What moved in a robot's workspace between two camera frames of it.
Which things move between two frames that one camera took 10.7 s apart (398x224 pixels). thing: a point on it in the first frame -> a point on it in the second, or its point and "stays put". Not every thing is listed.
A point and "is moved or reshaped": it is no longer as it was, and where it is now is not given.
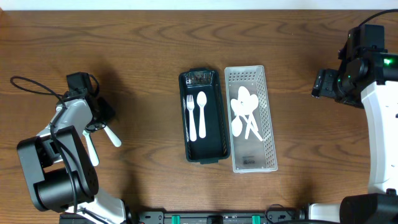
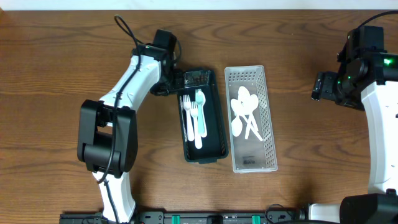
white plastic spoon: (236, 126) stays put
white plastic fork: (92, 153) is moved or reshaped
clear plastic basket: (251, 155) stays put
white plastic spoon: (254, 101) stays put
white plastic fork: (115, 140) is moved or reshaped
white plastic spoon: (201, 98) stays put
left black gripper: (101, 112) -> (175, 82)
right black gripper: (323, 85) stays put
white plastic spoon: (244, 99) stays put
